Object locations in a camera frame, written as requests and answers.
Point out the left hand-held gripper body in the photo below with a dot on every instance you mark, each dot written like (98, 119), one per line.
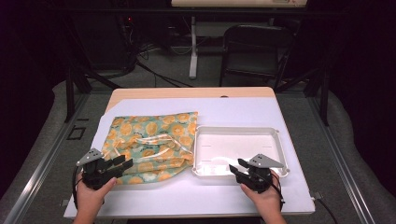
(93, 174)

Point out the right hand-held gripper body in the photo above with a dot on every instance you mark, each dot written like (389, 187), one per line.
(258, 179)

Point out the white plastic tray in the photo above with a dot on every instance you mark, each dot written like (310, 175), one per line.
(236, 146)

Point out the orange print cloth bag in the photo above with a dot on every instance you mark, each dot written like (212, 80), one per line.
(155, 127)

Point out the person's right hand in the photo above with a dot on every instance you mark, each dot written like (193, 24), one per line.
(267, 202)

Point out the person's left hand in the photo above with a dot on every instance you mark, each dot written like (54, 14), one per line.
(90, 200)

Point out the white table mat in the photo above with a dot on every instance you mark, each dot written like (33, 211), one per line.
(186, 196)

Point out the black metal stand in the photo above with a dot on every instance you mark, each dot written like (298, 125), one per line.
(324, 99)
(70, 93)

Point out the black chair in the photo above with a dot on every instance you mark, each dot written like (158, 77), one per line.
(255, 65)

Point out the white desk leg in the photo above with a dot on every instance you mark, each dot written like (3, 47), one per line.
(193, 56)

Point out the dark computer tower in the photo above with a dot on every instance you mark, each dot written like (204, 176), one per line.
(102, 40)

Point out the metal floor rail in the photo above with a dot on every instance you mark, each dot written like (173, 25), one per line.
(342, 168)
(40, 168)

